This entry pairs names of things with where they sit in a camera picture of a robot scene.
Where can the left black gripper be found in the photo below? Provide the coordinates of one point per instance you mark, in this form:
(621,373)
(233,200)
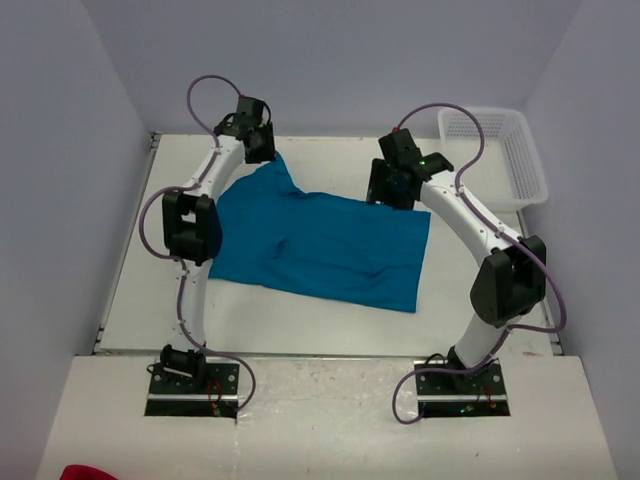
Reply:
(269,152)

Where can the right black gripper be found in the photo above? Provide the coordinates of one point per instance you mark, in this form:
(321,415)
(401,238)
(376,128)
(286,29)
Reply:
(378,192)

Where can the blue t shirt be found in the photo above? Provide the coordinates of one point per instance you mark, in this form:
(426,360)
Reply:
(316,244)

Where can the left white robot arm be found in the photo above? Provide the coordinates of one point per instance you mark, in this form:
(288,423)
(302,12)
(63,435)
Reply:
(192,230)

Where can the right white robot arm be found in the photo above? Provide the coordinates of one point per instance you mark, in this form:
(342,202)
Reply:
(509,282)

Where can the white plastic basket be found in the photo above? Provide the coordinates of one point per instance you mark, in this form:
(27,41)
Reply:
(508,176)

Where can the red cloth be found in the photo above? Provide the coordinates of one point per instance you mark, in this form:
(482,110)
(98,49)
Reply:
(84,472)

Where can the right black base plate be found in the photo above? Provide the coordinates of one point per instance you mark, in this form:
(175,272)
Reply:
(448,396)

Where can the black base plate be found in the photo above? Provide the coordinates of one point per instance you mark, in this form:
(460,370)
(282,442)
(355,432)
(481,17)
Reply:
(448,396)
(186,384)

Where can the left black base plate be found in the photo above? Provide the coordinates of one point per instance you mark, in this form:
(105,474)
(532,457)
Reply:
(186,384)

